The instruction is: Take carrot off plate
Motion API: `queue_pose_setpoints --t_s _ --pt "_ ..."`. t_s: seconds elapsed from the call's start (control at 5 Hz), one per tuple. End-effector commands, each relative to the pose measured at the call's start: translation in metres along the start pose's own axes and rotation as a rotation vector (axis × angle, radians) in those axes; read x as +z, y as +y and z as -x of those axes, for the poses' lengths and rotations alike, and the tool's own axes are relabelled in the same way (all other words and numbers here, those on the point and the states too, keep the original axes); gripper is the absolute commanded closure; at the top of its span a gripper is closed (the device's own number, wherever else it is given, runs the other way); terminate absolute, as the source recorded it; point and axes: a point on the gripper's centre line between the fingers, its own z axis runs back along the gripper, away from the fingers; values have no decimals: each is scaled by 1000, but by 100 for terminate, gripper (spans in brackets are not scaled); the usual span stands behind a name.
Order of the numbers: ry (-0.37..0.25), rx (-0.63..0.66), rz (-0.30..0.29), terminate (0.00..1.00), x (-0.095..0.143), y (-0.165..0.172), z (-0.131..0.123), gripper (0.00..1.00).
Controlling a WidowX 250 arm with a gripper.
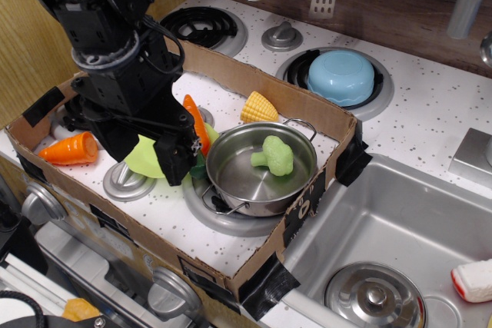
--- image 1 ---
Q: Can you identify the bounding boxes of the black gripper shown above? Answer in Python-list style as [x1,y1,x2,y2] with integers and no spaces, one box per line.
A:
[71,30,201,186]

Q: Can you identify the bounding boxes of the orange toy carrot green top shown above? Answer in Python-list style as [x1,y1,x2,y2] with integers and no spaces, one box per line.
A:
[183,94,211,180]

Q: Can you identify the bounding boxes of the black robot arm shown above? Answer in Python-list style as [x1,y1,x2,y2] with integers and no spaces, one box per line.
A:
[38,0,200,186]

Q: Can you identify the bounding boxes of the light green plastic plate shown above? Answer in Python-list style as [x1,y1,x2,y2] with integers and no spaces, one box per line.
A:
[123,121,220,180]

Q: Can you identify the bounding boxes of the orange carrot half piece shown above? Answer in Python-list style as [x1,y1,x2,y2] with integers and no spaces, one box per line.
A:
[38,131,98,165]

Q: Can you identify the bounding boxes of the silver stove knob centre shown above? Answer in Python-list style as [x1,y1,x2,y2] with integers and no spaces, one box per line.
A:
[198,106,214,127]

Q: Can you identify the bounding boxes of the silver stove knob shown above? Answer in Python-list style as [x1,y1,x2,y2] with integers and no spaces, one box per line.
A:
[261,22,304,52]
[198,106,214,127]
[103,162,157,202]

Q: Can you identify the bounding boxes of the silver stove knob front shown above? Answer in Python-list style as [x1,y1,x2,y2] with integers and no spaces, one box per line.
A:
[103,162,157,202]

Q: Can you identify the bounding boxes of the stainless steel pot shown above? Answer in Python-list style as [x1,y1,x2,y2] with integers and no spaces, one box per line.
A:
[204,119,317,217]

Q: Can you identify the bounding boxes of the yellow toy corn piece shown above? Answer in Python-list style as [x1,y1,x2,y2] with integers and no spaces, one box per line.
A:
[240,91,279,123]

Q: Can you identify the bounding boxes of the green toy broccoli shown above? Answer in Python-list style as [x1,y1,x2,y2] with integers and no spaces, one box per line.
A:
[250,135,294,177]

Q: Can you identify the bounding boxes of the silver oven knob right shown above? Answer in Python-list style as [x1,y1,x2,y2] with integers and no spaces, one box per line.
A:
[147,267,202,320]

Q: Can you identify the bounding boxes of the silver oven knob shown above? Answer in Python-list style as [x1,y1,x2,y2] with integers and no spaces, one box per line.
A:
[22,181,68,225]
[147,267,202,320]

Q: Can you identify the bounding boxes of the silver oven knob left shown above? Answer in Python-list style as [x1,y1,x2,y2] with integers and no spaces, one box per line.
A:
[22,181,68,225]

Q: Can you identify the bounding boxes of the brown cardboard fence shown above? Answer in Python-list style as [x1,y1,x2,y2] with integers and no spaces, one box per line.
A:
[6,42,363,320]

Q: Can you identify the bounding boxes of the silver stove knob back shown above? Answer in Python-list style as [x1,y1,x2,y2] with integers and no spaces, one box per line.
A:
[261,22,304,52]

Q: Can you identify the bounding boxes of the light blue plastic bowl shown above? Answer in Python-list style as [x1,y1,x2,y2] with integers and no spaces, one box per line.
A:
[307,49,375,107]

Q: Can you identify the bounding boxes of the yellow toy piece bottom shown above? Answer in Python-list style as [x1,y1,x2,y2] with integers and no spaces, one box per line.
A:
[61,298,101,322]

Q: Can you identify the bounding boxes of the steel pot lid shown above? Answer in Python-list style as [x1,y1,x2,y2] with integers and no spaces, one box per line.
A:
[324,262,427,327]

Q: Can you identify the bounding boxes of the stainless steel sink basin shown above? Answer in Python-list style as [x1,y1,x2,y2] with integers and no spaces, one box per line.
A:
[284,155,491,327]

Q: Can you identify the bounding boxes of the white and red toy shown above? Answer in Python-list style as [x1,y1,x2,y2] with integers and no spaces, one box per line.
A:
[450,259,491,303]

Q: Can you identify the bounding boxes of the silver faucet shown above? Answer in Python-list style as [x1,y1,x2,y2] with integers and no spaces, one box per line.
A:
[446,0,491,77]

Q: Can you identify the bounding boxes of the black cable bottom left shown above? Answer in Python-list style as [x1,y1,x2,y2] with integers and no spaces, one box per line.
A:
[0,290,49,328]

